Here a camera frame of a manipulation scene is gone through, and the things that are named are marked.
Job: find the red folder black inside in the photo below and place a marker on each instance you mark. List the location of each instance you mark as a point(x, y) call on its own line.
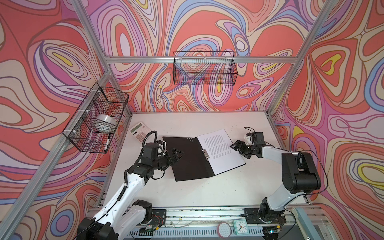
point(193, 165)

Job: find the black wire basket wall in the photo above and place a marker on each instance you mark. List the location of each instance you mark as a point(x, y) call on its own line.
point(88, 134)
point(207, 68)

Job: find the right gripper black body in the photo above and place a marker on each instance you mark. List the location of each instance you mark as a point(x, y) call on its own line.
point(248, 150)

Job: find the black wire basket left wall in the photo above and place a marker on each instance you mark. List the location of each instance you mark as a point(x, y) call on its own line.
point(88, 134)

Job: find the metal folder clip mechanism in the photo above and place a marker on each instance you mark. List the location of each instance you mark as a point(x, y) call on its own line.
point(205, 154)

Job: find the light blue bar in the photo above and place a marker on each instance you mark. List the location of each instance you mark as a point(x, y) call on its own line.
point(306, 226)

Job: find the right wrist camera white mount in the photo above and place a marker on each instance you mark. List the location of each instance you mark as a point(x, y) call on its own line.
point(248, 139)

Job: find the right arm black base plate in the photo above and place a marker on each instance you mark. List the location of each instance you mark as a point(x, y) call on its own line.
point(257, 216)

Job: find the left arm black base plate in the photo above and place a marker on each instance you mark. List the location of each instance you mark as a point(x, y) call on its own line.
point(157, 219)

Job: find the small teal alarm clock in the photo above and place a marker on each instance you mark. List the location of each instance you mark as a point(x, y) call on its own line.
point(241, 227)

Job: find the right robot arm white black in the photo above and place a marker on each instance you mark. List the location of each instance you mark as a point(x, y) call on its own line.
point(299, 174)

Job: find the black wire basket back wall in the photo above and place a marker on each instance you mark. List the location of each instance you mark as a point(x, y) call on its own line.
point(207, 68)

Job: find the white tape roll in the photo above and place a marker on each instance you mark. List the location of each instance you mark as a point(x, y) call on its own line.
point(106, 119)

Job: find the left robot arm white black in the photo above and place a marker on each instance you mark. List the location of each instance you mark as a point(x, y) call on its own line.
point(120, 215)

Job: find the round pink white disc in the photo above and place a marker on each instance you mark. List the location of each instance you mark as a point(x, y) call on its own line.
point(224, 230)

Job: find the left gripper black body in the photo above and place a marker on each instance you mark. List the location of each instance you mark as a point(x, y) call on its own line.
point(160, 163)

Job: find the pink desk calculator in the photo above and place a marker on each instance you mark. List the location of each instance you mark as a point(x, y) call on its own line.
point(139, 131)

